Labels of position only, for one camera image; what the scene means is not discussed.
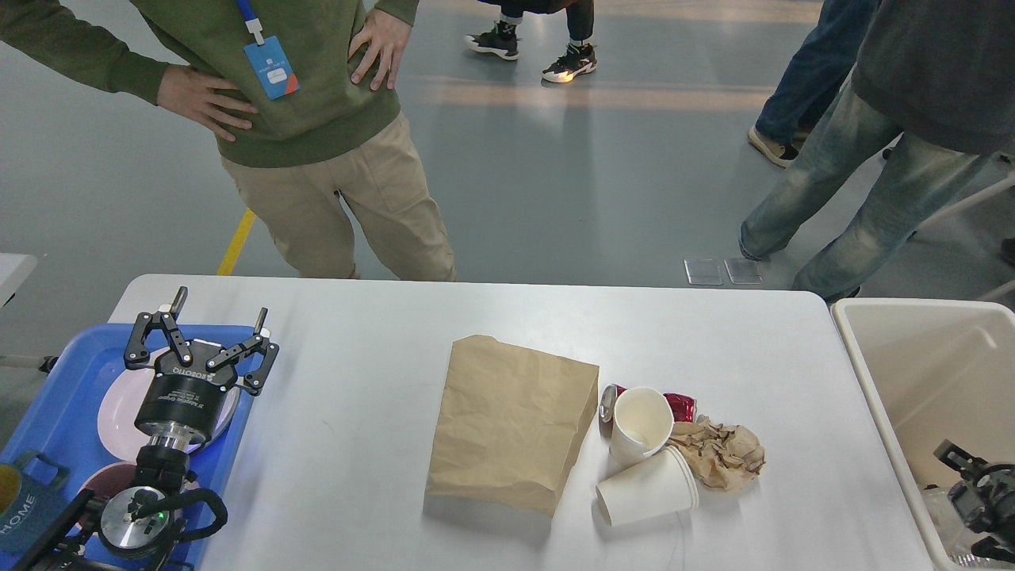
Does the person in blue jeans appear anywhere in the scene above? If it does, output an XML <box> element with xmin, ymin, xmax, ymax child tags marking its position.
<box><xmin>739</xmin><ymin>1</ymin><xmax>1014</xmax><ymax>303</ymax></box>

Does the person in black sneakers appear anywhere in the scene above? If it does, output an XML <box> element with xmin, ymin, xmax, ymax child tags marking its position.
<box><xmin>464</xmin><ymin>0</ymin><xmax>598</xmax><ymax>84</ymax></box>

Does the walking person in jeans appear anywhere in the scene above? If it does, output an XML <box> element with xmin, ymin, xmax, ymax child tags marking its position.
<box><xmin>748</xmin><ymin>1</ymin><xmax>880</xmax><ymax>167</ymax></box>

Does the teal mug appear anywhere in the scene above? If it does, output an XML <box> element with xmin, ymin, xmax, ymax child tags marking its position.
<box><xmin>1</xmin><ymin>450</ymin><xmax>71</xmax><ymax>553</ymax></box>

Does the white side table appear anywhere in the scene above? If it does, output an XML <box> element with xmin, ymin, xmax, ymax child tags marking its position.
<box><xmin>0</xmin><ymin>252</ymin><xmax>39</xmax><ymax>307</ymax></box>

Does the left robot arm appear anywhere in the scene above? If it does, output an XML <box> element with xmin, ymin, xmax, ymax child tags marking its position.
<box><xmin>15</xmin><ymin>288</ymin><xmax>279</xmax><ymax>570</ymax></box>

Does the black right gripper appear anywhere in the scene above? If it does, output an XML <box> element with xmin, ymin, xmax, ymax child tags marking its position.
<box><xmin>934</xmin><ymin>439</ymin><xmax>1015</xmax><ymax>564</ymax></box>

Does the beige plastic bin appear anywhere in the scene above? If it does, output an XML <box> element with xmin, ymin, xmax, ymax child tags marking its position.
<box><xmin>831</xmin><ymin>297</ymin><xmax>1014</xmax><ymax>570</ymax></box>

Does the chair leg with caster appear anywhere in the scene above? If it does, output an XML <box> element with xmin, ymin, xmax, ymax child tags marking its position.
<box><xmin>910</xmin><ymin>174</ymin><xmax>1014</xmax><ymax>239</ymax></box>

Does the crumpled brown paper upper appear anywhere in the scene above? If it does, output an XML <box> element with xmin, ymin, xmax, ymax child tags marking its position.
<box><xmin>669</xmin><ymin>415</ymin><xmax>765</xmax><ymax>492</ymax></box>

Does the lying white paper cup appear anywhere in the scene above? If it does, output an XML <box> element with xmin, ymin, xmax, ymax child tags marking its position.
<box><xmin>596</xmin><ymin>446</ymin><xmax>699</xmax><ymax>527</ymax></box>

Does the brown paper bag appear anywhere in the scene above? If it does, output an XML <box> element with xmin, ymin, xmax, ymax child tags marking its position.
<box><xmin>427</xmin><ymin>334</ymin><xmax>599</xmax><ymax>516</ymax></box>

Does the person in green sweater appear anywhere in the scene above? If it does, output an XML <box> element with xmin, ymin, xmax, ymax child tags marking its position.
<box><xmin>2</xmin><ymin>1</ymin><xmax>457</xmax><ymax>282</ymax></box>

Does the pink plate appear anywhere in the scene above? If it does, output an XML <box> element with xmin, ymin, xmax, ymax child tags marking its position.
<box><xmin>98</xmin><ymin>366</ymin><xmax>242</xmax><ymax>462</ymax></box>

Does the clear floor plate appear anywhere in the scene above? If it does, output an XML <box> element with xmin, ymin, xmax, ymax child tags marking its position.
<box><xmin>724</xmin><ymin>258</ymin><xmax>764</xmax><ymax>286</ymax></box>
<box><xmin>683</xmin><ymin>258</ymin><xmax>724</xmax><ymax>286</ymax></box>

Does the clear floor plate left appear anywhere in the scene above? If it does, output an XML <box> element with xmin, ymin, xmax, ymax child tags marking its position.
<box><xmin>683</xmin><ymin>258</ymin><xmax>724</xmax><ymax>286</ymax></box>

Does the clear plastic bag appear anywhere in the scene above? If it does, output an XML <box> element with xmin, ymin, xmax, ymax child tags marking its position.
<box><xmin>921</xmin><ymin>485</ymin><xmax>1014</xmax><ymax>570</ymax></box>

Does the upright white paper cup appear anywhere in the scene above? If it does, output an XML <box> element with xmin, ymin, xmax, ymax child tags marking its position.
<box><xmin>610</xmin><ymin>387</ymin><xmax>674</xmax><ymax>469</ymax></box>

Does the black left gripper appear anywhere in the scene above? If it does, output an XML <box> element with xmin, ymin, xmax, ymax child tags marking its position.
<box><xmin>124</xmin><ymin>287</ymin><xmax>281</xmax><ymax>445</ymax></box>

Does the clear floor plate right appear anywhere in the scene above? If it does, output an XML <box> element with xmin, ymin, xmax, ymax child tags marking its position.
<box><xmin>724</xmin><ymin>258</ymin><xmax>764</xmax><ymax>286</ymax></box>

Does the blue id badge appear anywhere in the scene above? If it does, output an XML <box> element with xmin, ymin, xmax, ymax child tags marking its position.
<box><xmin>243</xmin><ymin>35</ymin><xmax>301</xmax><ymax>101</ymax></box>

